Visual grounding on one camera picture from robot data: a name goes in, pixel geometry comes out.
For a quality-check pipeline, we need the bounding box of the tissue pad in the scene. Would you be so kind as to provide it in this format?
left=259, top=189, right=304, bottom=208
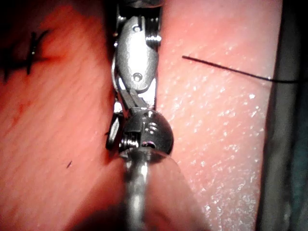
left=0, top=0, right=284, bottom=231

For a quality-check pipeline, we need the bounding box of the right arm needle driver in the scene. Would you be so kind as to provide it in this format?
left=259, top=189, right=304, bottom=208
left=111, top=6, right=162, bottom=93

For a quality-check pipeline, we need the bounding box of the left arm needle driver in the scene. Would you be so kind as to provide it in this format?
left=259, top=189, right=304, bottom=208
left=119, top=109, right=174, bottom=157

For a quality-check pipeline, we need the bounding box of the black stitching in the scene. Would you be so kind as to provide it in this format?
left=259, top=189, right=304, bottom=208
left=0, top=29, right=51, bottom=82

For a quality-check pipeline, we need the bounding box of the blue-green cloth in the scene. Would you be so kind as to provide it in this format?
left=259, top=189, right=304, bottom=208
left=285, top=0, right=308, bottom=231

